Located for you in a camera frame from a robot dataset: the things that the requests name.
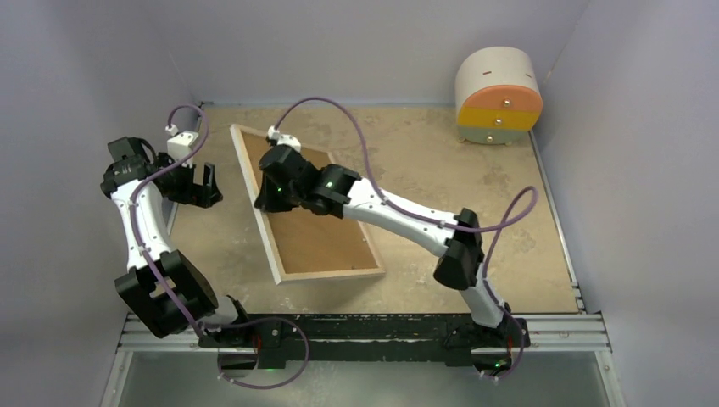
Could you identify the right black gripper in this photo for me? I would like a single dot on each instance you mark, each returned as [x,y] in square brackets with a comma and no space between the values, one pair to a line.
[269,200]

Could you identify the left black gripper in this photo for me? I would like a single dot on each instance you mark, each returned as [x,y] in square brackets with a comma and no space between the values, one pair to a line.
[203,195]

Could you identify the wooden picture frame with glass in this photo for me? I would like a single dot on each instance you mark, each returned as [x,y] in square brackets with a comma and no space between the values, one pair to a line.
[253,208]

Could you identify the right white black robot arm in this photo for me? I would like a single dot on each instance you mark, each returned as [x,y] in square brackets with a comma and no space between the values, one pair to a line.
[337,191]

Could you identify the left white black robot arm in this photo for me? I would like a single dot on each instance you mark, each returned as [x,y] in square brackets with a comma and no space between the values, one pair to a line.
[162,287]

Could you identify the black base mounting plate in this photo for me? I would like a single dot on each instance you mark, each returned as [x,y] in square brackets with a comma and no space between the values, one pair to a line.
[452,339]

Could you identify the round mini drawer cabinet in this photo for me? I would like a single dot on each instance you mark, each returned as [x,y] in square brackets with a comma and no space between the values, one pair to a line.
[497,97]

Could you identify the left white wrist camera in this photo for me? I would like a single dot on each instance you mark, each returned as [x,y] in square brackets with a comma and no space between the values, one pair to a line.
[180,145]

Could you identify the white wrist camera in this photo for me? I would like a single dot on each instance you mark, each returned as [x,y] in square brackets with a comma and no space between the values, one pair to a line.
[180,145]
[275,137]

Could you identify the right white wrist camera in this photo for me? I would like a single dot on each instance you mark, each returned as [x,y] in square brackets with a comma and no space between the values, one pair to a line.
[275,137]

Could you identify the aluminium rail bar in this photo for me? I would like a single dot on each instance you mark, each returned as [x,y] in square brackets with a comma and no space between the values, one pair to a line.
[547,333]

